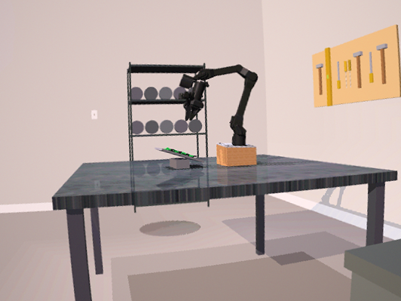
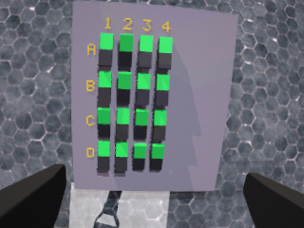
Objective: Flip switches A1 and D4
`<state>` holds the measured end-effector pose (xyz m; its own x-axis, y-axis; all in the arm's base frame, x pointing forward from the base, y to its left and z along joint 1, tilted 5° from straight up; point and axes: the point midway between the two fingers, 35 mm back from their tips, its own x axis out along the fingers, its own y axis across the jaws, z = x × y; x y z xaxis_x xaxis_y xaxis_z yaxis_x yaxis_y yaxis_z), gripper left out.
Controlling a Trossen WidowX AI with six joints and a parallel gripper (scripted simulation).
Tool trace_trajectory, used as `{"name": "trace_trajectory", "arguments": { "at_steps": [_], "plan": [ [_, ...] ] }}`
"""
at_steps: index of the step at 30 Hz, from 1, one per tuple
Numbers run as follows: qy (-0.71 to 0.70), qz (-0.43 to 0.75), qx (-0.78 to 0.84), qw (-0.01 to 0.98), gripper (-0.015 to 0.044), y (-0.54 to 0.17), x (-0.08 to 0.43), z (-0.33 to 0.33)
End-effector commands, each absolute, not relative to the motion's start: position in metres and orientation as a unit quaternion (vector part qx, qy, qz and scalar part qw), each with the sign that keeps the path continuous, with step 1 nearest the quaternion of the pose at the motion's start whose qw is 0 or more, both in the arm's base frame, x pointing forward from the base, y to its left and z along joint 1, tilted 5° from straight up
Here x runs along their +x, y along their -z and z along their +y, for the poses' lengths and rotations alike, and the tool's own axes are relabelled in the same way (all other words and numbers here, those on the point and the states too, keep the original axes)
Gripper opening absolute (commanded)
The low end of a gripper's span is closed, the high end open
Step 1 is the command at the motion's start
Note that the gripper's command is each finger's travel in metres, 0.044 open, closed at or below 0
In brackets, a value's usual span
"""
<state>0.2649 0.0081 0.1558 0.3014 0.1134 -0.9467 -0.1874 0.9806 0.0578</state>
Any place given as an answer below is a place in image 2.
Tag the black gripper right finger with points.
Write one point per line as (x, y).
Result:
(271, 204)

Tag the grey switch panel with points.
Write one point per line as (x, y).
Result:
(150, 88)

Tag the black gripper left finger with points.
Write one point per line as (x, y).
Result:
(34, 202)

